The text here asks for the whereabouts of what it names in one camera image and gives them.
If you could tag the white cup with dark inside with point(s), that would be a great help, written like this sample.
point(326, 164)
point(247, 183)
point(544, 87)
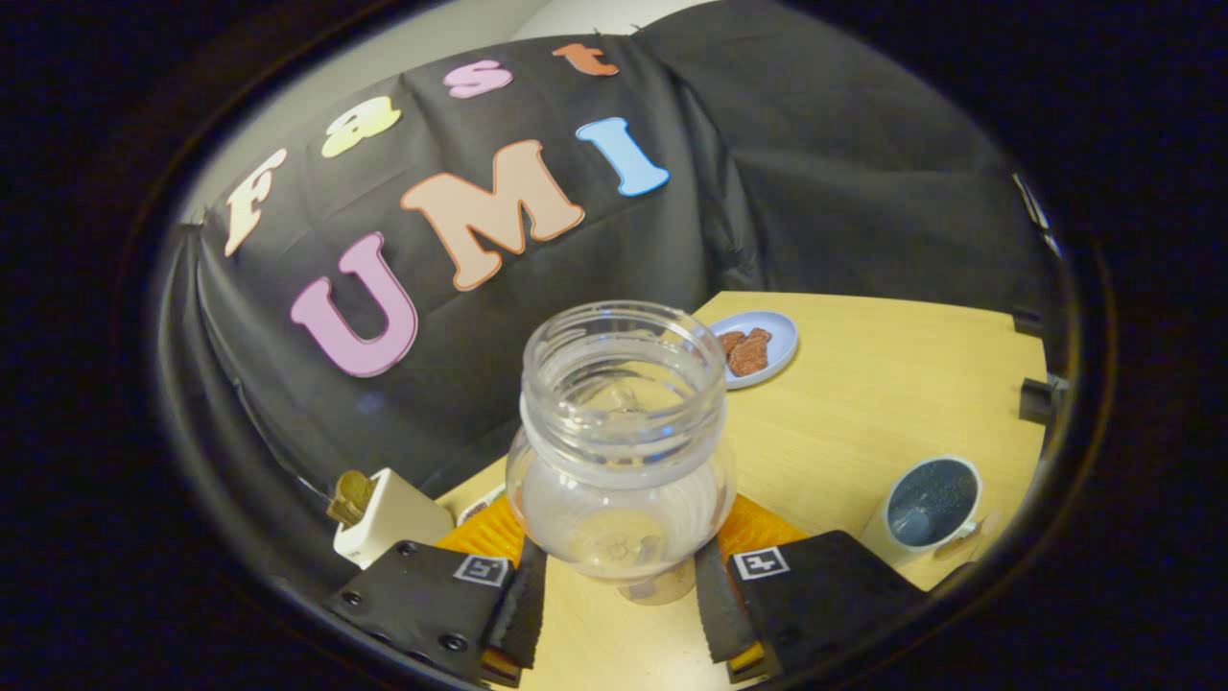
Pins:
point(929, 501)

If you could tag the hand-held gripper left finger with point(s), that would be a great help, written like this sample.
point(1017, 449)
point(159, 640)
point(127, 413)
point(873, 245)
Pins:
point(518, 607)

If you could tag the wooden table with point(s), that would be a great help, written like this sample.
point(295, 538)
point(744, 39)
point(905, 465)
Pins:
point(863, 422)

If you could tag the brown snack pieces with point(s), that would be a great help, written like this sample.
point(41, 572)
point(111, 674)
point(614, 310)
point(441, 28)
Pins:
point(747, 353)

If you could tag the white carton with gold cap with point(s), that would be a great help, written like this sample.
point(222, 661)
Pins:
point(393, 518)

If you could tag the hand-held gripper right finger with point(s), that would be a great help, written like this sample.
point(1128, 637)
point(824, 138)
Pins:
point(720, 607)

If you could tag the clear plastic bottle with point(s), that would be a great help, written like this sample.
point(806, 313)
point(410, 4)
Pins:
point(622, 422)

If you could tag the black backdrop cloth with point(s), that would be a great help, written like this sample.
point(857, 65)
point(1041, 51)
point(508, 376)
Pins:
point(815, 173)

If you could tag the black clamp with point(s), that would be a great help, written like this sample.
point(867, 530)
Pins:
point(1038, 400)
point(1028, 321)

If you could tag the light blue plate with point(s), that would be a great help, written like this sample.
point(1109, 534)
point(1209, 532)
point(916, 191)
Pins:
point(779, 338)

